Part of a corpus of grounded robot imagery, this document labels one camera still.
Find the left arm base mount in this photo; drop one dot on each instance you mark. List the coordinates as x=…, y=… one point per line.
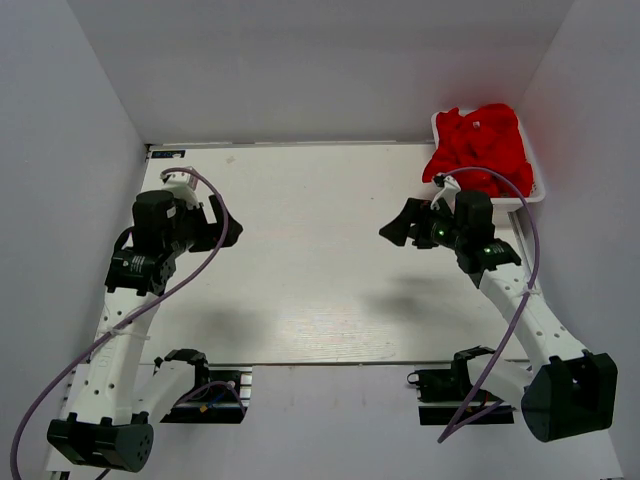
x=210, y=395

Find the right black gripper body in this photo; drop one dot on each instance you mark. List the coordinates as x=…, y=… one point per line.
x=436, y=228

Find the small dark table label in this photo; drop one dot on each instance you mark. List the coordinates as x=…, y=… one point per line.
x=167, y=154

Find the red t shirt pile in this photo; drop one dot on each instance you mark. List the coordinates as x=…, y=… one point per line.
x=486, y=138

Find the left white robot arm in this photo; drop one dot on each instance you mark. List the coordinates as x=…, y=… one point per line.
x=110, y=423

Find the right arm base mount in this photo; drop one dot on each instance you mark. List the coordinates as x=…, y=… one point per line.
x=442, y=390

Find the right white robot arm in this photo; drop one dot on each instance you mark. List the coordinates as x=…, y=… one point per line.
x=566, y=390

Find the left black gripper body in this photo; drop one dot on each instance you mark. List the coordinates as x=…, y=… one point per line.
x=193, y=229

